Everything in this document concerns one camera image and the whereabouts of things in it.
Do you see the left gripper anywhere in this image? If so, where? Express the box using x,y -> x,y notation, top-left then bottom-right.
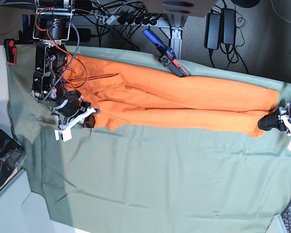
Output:
258,102 -> 291,137

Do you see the aluminium frame post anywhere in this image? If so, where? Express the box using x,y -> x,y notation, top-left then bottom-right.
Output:
160,14 -> 188,59

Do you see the black power adapter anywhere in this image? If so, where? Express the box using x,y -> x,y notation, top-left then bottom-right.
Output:
220,8 -> 236,45
204,13 -> 220,50

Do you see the blue clamp at centre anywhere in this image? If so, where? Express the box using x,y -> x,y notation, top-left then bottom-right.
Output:
142,29 -> 189,77

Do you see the black plastic bag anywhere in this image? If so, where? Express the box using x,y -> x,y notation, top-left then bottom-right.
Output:
0,129 -> 23,188

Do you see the black power adapter right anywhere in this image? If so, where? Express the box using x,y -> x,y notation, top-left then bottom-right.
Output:
204,13 -> 220,50

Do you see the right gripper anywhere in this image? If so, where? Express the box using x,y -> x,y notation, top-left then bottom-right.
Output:
50,91 -> 100,130

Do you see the orange T-shirt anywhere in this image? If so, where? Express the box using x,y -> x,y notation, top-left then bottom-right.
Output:
64,56 -> 280,138

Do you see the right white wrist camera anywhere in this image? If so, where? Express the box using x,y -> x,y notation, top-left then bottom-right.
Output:
54,128 -> 72,142

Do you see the black power brick left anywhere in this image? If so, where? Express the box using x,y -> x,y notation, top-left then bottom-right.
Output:
69,28 -> 92,42

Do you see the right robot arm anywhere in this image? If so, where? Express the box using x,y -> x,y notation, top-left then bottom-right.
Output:
31,0 -> 99,130

